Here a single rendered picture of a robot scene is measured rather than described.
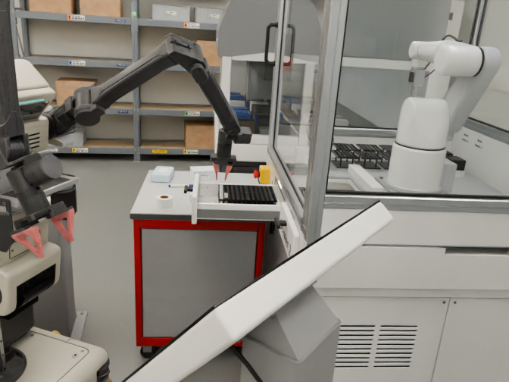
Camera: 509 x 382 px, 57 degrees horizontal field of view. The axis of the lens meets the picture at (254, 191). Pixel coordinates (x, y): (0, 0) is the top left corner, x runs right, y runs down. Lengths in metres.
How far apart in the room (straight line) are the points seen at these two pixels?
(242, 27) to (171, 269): 1.26
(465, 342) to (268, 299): 1.18
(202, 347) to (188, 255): 1.49
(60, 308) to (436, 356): 1.68
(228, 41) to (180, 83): 3.37
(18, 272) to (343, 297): 0.97
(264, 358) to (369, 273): 0.69
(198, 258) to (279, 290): 1.47
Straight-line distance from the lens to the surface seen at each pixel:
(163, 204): 2.05
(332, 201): 1.33
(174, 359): 0.67
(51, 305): 2.49
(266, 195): 1.85
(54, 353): 2.08
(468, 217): 1.50
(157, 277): 2.16
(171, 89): 5.90
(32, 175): 1.15
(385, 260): 1.45
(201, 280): 2.16
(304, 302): 0.85
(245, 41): 2.56
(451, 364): 1.77
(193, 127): 5.55
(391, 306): 1.55
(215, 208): 1.75
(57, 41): 5.96
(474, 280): 1.60
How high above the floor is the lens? 1.51
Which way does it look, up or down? 19 degrees down
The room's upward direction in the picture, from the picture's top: 4 degrees clockwise
